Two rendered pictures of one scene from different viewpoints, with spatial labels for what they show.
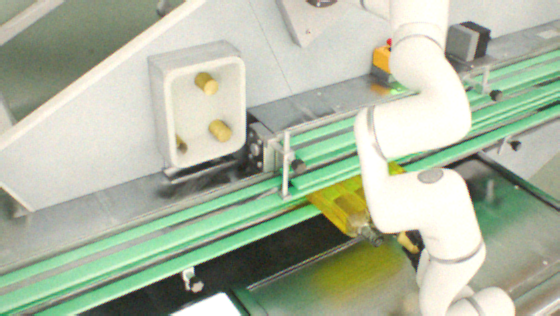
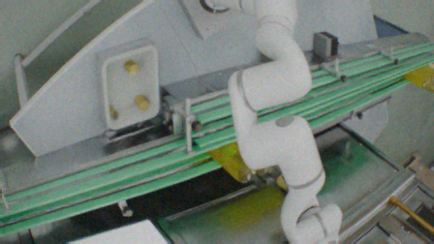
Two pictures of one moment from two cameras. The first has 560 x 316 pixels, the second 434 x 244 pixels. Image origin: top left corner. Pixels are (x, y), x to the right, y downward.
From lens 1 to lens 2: 0.13 m
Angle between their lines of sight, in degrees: 3
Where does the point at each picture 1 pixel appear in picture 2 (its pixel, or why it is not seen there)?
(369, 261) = (259, 200)
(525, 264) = (359, 193)
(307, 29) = (206, 27)
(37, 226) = (38, 165)
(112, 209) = (75, 157)
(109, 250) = (73, 182)
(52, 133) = (44, 106)
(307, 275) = (210, 211)
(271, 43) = (180, 38)
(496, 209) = (348, 160)
